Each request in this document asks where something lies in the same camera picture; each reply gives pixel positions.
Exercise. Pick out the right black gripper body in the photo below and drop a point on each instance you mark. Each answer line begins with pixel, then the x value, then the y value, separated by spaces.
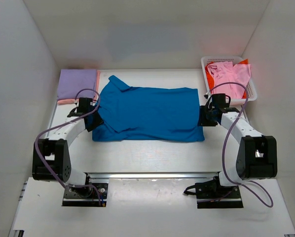
pixel 211 109

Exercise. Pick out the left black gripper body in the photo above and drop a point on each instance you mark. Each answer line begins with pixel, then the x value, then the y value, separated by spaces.
pixel 94 109

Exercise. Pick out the blue polo t-shirt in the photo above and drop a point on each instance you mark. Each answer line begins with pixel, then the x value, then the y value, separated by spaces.
pixel 147 113

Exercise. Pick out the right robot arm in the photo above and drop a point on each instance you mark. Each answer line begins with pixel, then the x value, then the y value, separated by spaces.
pixel 257 154

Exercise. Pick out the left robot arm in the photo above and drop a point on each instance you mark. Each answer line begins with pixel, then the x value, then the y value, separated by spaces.
pixel 51 157

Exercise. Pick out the folded salmon pink t-shirt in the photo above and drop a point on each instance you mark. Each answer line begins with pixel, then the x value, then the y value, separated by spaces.
pixel 70 101

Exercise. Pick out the folded purple t-shirt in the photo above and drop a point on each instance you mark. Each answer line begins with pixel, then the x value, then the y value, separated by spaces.
pixel 71 81

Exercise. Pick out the orange t-shirt in basket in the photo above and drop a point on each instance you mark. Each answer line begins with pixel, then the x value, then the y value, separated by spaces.
pixel 209 76

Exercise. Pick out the pink t-shirt in basket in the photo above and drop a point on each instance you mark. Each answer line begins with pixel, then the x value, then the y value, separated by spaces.
pixel 229 76

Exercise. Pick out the white plastic laundry basket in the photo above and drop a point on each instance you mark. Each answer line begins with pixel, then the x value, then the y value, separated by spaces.
pixel 251 93

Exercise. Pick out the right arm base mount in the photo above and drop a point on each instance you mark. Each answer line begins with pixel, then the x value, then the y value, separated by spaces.
pixel 211 195

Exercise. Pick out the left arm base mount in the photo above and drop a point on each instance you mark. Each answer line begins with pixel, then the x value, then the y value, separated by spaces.
pixel 87 196

